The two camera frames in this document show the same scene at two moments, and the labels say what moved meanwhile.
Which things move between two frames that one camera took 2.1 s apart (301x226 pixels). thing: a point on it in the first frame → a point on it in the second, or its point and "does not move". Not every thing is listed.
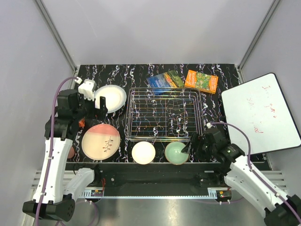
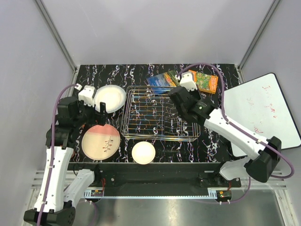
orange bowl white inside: [143, 152] does not move
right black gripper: [197, 139] → [196, 92]
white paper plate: [115, 97] does not move
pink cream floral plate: [100, 142] does not move
